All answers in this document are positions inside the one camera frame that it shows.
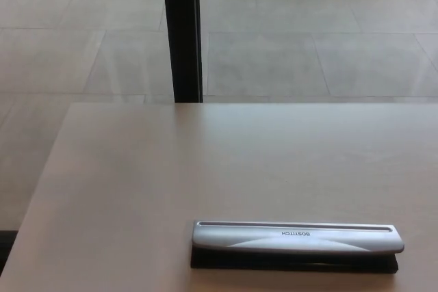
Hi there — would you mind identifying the black vertical post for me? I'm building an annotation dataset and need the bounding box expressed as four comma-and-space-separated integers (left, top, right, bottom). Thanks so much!
161, 0, 205, 104

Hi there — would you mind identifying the silver Bostitch hole punch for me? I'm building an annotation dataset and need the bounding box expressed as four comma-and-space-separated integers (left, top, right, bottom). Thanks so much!
190, 220, 406, 276

